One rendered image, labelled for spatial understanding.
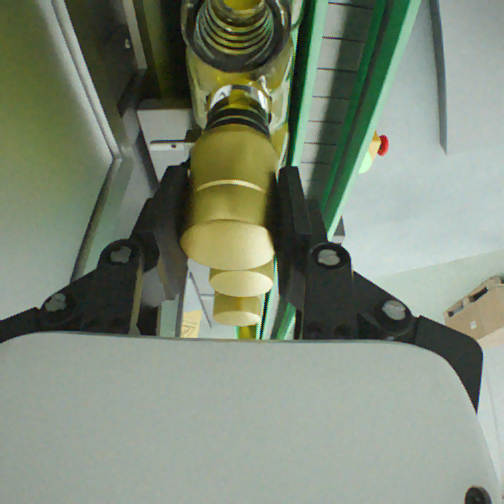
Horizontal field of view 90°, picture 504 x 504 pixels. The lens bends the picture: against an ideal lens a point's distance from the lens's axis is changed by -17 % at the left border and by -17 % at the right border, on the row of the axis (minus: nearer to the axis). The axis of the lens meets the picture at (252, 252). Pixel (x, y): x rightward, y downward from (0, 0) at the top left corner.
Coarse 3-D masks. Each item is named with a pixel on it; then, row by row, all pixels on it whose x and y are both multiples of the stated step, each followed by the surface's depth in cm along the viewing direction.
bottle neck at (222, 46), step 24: (192, 0) 6; (216, 0) 9; (264, 0) 6; (288, 0) 7; (192, 24) 7; (216, 24) 8; (240, 24) 9; (264, 24) 8; (288, 24) 7; (192, 48) 7; (216, 48) 8; (240, 48) 8; (264, 48) 7; (240, 72) 8
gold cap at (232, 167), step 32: (224, 128) 11; (192, 160) 11; (224, 160) 10; (256, 160) 10; (192, 192) 10; (224, 192) 9; (256, 192) 9; (192, 224) 9; (224, 224) 9; (256, 224) 9; (192, 256) 10; (224, 256) 10; (256, 256) 10
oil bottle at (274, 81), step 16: (288, 48) 13; (192, 64) 13; (272, 64) 13; (288, 64) 13; (192, 80) 14; (208, 80) 13; (224, 80) 13; (240, 80) 13; (256, 80) 13; (272, 80) 13; (288, 80) 14; (192, 96) 15; (208, 96) 14; (272, 96) 14; (288, 96) 15; (208, 112) 15; (272, 112) 15; (288, 112) 16; (272, 128) 16
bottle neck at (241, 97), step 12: (240, 84) 13; (216, 96) 13; (228, 96) 13; (240, 96) 12; (252, 96) 13; (216, 108) 12; (228, 108) 12; (240, 108) 12; (252, 108) 12; (264, 108) 13; (216, 120) 12; (228, 120) 12; (240, 120) 12; (252, 120) 12; (264, 120) 12; (204, 132) 13; (264, 132) 12
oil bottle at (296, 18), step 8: (224, 0) 12; (232, 0) 12; (240, 0) 12; (248, 0) 12; (256, 0) 12; (296, 0) 10; (304, 0) 11; (240, 8) 12; (248, 8) 12; (296, 8) 10; (296, 16) 11; (296, 24) 11
